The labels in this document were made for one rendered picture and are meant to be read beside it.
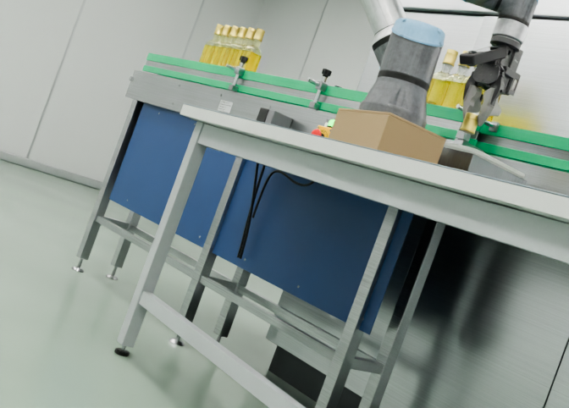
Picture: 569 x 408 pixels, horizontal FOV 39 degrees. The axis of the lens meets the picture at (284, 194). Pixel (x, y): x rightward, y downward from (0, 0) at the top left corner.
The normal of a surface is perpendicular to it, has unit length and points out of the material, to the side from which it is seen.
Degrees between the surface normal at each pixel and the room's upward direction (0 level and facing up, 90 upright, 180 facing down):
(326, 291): 90
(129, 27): 90
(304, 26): 90
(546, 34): 90
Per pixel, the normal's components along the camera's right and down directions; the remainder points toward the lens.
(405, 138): 0.54, 0.20
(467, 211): -0.77, -0.28
